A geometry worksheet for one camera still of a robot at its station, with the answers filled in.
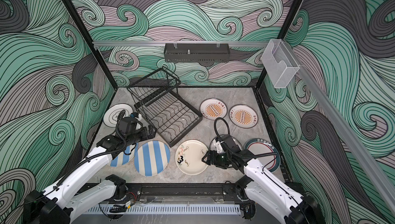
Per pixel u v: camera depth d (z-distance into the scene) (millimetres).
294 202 410
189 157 875
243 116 1033
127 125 592
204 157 748
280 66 729
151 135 716
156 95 1082
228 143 624
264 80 1145
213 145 881
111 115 1031
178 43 925
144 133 702
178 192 744
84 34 885
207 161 700
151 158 842
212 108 1069
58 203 389
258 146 882
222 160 669
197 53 967
